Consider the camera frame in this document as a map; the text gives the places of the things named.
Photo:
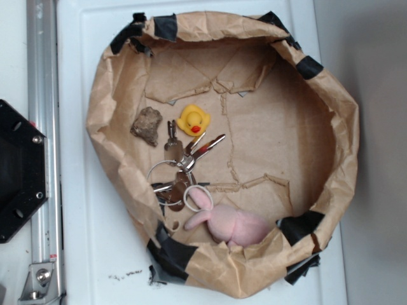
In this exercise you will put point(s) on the brown grey rock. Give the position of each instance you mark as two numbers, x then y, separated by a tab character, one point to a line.
146	125

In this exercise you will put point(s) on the brown paper bag bin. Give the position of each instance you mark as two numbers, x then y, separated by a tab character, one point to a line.
290	152

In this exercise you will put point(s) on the yellow rubber duck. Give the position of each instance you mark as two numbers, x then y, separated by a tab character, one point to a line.
193	120

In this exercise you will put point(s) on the silver key bunch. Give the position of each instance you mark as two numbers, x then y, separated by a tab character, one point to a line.
183	157

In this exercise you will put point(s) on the brown leather key fob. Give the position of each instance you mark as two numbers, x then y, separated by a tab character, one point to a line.
175	197

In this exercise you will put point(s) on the pink plush bunny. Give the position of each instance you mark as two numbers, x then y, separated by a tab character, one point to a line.
233	226

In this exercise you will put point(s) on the white tray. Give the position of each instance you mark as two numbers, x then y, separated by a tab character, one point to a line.
106	261

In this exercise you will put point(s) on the aluminium extrusion rail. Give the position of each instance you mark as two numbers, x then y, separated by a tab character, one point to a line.
43	96

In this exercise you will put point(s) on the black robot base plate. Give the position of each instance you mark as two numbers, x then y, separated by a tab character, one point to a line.
23	171

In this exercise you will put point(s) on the metal corner bracket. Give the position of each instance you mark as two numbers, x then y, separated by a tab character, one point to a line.
43	285

